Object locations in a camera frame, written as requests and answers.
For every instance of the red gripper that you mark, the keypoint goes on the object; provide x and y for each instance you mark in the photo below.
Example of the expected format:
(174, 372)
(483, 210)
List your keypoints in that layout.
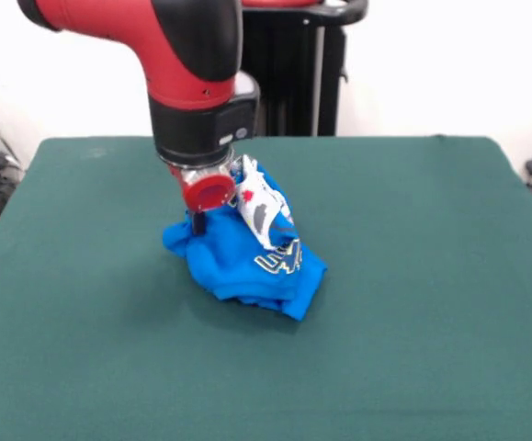
(208, 193)

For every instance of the blue printed t-shirt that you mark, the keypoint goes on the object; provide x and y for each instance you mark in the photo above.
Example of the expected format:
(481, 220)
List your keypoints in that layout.
(233, 266)

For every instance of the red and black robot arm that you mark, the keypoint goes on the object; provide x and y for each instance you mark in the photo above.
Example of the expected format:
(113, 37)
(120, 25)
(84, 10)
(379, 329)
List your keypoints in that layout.
(187, 69)

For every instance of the dark green tablecloth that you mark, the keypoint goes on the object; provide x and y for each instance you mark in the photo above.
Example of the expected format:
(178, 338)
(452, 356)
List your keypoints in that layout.
(385, 344)

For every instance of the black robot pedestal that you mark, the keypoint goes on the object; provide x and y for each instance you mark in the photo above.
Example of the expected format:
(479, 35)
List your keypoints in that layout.
(302, 78)

